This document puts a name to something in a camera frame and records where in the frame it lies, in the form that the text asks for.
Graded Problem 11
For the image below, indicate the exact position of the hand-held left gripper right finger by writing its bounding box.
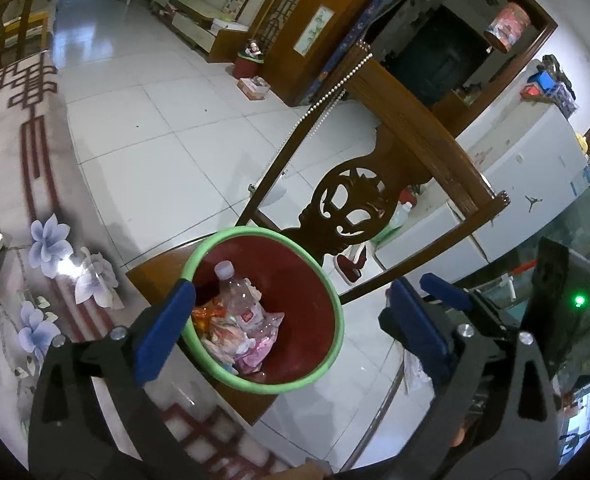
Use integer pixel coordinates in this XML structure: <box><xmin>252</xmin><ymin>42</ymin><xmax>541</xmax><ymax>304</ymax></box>
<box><xmin>379</xmin><ymin>277</ymin><xmax>562</xmax><ymax>480</ymax></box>

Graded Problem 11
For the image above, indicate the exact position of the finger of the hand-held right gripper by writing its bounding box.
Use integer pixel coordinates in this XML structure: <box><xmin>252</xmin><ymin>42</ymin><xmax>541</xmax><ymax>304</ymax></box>
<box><xmin>419</xmin><ymin>272</ymin><xmax>520</xmax><ymax>342</ymax></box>

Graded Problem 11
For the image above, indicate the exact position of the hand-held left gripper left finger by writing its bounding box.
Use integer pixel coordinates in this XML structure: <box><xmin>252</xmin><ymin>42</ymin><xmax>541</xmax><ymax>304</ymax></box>
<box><xmin>27</xmin><ymin>280</ymin><xmax>196</xmax><ymax>480</ymax></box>

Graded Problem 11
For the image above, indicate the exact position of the orange wrapper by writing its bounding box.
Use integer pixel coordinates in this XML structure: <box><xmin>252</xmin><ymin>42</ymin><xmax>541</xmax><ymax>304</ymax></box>
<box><xmin>191</xmin><ymin>297</ymin><xmax>236</xmax><ymax>333</ymax></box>

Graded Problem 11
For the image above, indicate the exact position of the clear plastic bottle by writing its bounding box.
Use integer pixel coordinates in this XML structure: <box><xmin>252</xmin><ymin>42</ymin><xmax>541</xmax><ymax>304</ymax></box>
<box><xmin>214</xmin><ymin>261</ymin><xmax>286</xmax><ymax>346</ymax></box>

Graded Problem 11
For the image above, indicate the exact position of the pink snack wrapper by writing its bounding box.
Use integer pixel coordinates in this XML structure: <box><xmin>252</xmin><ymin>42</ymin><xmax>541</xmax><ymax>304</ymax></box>
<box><xmin>232</xmin><ymin>330</ymin><xmax>280</xmax><ymax>376</ymax></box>

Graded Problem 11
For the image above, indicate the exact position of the red bin with green rim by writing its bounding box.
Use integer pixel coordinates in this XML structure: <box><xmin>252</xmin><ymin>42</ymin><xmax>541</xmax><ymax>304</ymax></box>
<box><xmin>181</xmin><ymin>226</ymin><xmax>346</xmax><ymax>393</ymax></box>

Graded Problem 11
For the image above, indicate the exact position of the green detergent bottle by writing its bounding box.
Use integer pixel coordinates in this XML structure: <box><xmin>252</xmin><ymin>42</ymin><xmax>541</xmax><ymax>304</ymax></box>
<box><xmin>375</xmin><ymin>187</ymin><xmax>420</xmax><ymax>246</ymax></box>

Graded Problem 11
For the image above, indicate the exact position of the red shoe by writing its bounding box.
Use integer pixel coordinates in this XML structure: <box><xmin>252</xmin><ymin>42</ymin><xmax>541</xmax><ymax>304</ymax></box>
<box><xmin>336</xmin><ymin>250</ymin><xmax>370</xmax><ymax>283</ymax></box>

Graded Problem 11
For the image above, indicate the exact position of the white chest freezer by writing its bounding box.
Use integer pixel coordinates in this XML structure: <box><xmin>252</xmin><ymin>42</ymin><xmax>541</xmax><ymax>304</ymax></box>
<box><xmin>375</xmin><ymin>57</ymin><xmax>590</xmax><ymax>286</ymax></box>

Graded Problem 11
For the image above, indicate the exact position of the carved wooden chair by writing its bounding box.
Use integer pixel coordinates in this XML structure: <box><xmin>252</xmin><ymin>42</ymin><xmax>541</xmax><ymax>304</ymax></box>
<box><xmin>125</xmin><ymin>42</ymin><xmax>510</xmax><ymax>428</ymax></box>

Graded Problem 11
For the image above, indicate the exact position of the blue toy box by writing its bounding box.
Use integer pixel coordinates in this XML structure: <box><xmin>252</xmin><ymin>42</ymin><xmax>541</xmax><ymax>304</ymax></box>
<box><xmin>520</xmin><ymin>55</ymin><xmax>578</xmax><ymax>113</ymax></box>

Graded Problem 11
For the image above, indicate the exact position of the tissue box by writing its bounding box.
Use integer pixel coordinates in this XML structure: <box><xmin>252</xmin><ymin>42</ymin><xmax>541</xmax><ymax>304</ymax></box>
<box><xmin>237</xmin><ymin>76</ymin><xmax>270</xmax><ymax>102</ymax></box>

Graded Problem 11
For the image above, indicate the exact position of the red paper lantern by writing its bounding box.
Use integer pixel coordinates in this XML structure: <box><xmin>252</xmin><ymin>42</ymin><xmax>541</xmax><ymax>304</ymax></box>
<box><xmin>484</xmin><ymin>2</ymin><xmax>532</xmax><ymax>53</ymax></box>

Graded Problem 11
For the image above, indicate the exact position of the red pot with doll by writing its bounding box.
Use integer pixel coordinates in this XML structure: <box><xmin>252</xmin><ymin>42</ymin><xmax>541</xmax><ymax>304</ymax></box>
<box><xmin>233</xmin><ymin>40</ymin><xmax>266</xmax><ymax>80</ymax></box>

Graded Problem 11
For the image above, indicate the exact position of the small flower picture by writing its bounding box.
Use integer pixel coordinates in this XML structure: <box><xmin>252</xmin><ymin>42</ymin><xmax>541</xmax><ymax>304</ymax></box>
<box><xmin>294</xmin><ymin>5</ymin><xmax>336</xmax><ymax>56</ymax></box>

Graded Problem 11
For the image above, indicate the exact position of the wooden partition screen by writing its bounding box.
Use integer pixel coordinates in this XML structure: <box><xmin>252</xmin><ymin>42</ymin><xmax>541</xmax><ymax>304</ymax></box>
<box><xmin>250</xmin><ymin>0</ymin><xmax>400</xmax><ymax>108</ymax></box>

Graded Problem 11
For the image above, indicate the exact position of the low television cabinet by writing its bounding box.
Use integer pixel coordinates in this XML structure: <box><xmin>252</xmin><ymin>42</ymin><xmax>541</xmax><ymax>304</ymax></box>
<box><xmin>150</xmin><ymin>0</ymin><xmax>250</xmax><ymax>63</ymax></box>

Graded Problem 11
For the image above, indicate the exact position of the white bead string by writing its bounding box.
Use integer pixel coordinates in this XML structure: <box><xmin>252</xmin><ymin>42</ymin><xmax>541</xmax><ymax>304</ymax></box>
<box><xmin>247</xmin><ymin>45</ymin><xmax>373</xmax><ymax>196</ymax></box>

